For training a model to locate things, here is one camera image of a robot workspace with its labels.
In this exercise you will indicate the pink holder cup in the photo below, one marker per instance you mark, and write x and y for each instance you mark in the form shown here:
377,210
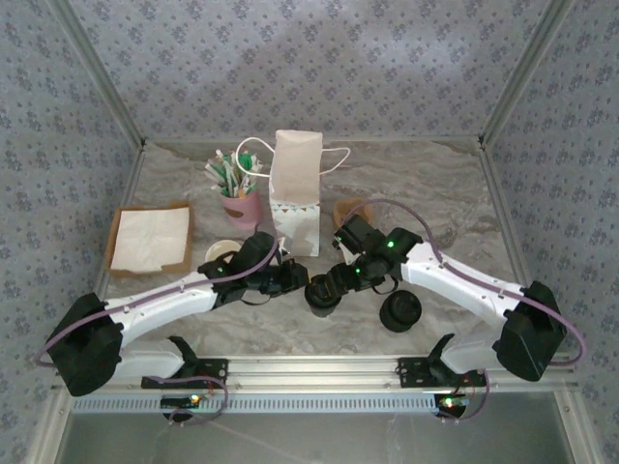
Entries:
242,212

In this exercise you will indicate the cardboard cup carrier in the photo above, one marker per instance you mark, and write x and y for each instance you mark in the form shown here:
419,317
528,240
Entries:
345,209

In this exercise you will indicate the black cup lid stack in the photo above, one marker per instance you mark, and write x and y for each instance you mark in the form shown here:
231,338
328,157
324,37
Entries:
399,309

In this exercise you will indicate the aluminium table edge rail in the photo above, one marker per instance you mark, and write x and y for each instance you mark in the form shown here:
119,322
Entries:
508,217
387,140
130,183

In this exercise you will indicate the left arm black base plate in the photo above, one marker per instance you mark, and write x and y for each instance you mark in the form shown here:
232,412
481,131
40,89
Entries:
215,372

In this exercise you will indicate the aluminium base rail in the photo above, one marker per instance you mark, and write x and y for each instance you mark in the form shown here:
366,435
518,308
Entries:
314,369

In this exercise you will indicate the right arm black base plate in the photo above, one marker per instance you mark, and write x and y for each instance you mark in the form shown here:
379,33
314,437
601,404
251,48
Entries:
411,372

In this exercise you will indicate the green white paper packet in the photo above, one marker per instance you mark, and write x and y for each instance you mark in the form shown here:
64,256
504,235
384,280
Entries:
215,173

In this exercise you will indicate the aluminium corner post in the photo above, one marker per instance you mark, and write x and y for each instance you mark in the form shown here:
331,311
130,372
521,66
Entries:
104,72
523,72

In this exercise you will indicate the striped paper cup stack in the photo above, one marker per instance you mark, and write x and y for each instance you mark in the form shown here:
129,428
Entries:
220,251

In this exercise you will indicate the small circuit board with light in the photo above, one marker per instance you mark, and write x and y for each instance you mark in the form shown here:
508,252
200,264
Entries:
179,401
452,402

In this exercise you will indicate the white paper napkins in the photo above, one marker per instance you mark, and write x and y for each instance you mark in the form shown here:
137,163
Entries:
150,237

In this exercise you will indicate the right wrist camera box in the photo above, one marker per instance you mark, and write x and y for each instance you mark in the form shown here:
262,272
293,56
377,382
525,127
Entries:
348,252

